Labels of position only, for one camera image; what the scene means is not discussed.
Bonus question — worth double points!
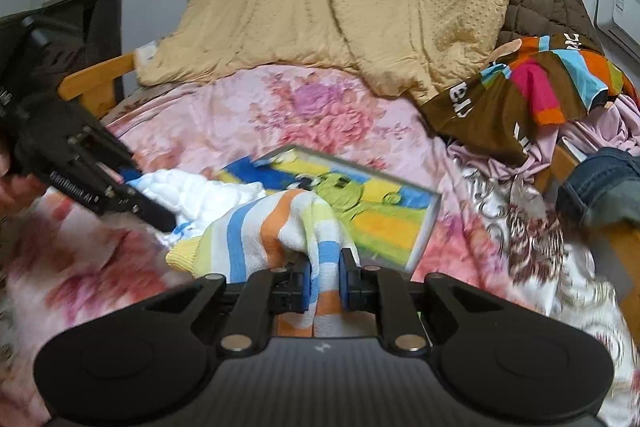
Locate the white blue baby cloth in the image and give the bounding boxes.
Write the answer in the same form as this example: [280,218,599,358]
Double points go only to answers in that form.
[128,169,266,248]

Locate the striped pastel towel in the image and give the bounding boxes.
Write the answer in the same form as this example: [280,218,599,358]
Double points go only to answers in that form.
[166,190,375,337]

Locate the person's left hand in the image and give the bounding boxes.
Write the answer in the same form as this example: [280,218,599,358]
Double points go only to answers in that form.
[0,146,47,218]

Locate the grey tray with cartoon towel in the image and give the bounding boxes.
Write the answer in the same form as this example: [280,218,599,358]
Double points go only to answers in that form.
[218,145,442,275]

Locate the pink floral bedsheet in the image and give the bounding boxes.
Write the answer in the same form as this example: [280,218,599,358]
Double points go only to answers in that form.
[0,63,566,427]

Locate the white brocade patterned blanket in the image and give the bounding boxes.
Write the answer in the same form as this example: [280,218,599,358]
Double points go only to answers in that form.
[445,157,639,426]

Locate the blue denim jeans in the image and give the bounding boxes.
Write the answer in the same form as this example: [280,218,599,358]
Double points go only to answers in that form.
[555,147,640,229]

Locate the colourful brown patchwork cloth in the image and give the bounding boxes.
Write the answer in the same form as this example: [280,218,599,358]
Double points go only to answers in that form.
[420,32,639,167]

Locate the mauve pink garment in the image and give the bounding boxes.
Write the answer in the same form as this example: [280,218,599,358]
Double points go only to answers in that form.
[447,94,640,182]

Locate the brown quilted jacket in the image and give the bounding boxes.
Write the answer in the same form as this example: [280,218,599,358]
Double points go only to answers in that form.
[497,0,603,52]

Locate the white air conditioner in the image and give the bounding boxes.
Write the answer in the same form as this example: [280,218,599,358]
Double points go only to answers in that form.
[596,0,640,60]

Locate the wooden bed frame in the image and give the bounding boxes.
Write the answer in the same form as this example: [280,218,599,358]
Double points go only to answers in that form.
[58,53,639,306]

